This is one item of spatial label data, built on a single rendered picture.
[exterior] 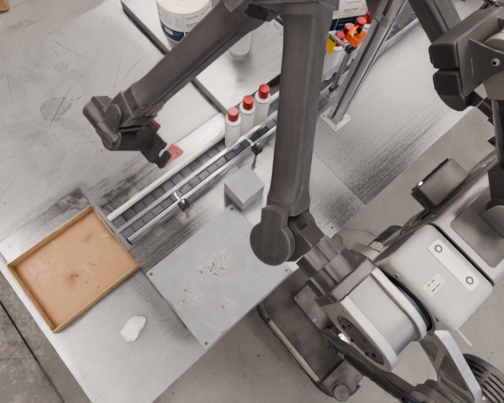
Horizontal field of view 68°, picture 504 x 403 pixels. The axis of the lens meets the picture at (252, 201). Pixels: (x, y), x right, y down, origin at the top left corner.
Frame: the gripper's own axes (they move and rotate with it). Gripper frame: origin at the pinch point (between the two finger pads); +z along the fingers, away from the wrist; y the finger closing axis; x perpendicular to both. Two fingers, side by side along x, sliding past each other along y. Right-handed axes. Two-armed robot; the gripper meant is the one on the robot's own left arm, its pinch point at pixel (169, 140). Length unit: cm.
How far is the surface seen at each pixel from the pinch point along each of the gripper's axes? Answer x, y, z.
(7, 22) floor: 75, 199, 86
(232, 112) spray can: -11.4, 0.5, 20.8
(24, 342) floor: 150, 18, 29
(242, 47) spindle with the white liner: -23, 25, 47
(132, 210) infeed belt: 32.6, 2.7, 11.3
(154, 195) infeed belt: 26.1, 2.6, 16.6
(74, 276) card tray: 56, -2, -2
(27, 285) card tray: 65, 5, -9
